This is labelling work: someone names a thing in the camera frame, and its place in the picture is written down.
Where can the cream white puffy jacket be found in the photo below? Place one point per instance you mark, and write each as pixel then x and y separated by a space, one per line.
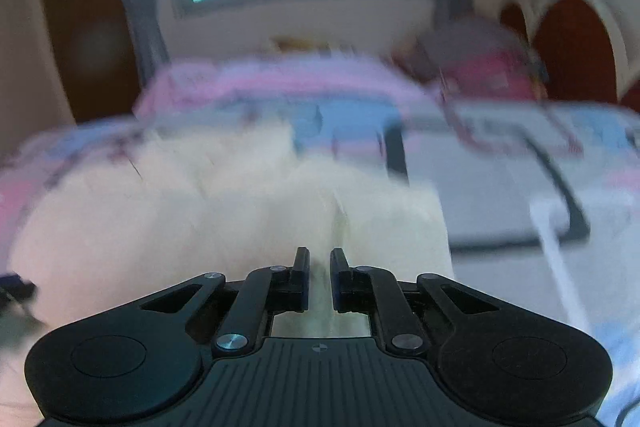
pixel 200 200

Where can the red heart headboard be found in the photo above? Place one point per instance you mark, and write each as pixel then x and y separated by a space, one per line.
pixel 581 47

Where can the patterned bed sheet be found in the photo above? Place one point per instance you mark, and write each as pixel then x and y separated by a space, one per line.
pixel 540 202

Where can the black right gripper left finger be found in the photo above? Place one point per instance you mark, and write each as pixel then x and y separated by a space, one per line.
pixel 258 299

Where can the brown wooden door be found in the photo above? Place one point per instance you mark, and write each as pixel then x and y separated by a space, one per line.
pixel 94 56

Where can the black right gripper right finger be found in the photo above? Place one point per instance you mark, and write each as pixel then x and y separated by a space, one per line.
pixel 377 294

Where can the pink blanket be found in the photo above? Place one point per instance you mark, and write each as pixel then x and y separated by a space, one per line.
pixel 189 84

